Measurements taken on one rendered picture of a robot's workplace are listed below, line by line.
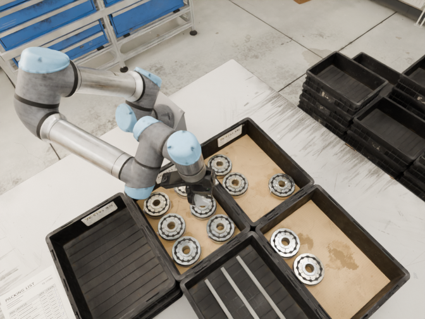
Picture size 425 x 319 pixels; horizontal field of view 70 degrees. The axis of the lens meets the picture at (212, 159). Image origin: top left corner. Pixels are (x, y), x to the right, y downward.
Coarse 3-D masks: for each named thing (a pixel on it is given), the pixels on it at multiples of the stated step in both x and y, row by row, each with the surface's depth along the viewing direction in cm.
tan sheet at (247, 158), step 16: (240, 144) 133; (256, 144) 133; (208, 160) 130; (240, 160) 129; (256, 160) 128; (272, 160) 128; (256, 176) 124; (256, 192) 120; (256, 208) 117; (272, 208) 116
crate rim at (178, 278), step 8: (128, 200) 110; (136, 208) 110; (232, 208) 106; (240, 216) 105; (144, 224) 105; (248, 224) 103; (240, 232) 102; (152, 240) 102; (232, 240) 102; (160, 248) 100; (224, 248) 99; (208, 256) 98; (168, 264) 97; (200, 264) 98; (184, 272) 95; (176, 280) 96
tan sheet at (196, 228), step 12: (168, 192) 122; (156, 204) 119; (180, 204) 119; (216, 204) 118; (192, 216) 116; (156, 228) 114; (192, 228) 113; (204, 228) 113; (204, 240) 111; (168, 252) 109; (204, 252) 108
